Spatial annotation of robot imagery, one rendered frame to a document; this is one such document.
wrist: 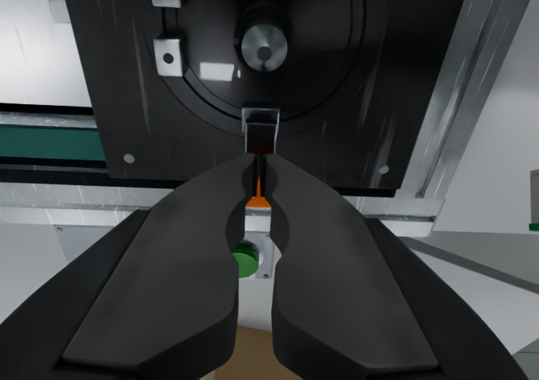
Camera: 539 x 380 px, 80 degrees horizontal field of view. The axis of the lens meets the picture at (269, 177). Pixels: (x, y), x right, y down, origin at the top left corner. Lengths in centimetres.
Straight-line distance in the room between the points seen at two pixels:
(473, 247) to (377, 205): 170
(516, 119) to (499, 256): 171
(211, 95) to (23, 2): 17
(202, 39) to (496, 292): 58
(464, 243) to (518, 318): 123
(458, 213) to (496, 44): 27
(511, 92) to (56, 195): 45
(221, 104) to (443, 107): 16
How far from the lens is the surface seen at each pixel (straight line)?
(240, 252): 32
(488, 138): 45
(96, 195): 32
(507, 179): 50
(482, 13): 27
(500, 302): 69
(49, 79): 34
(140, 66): 24
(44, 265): 59
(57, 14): 26
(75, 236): 36
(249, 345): 60
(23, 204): 37
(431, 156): 31
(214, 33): 20
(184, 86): 22
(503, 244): 207
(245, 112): 21
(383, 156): 27
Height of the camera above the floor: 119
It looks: 57 degrees down
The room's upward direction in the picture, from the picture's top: 179 degrees clockwise
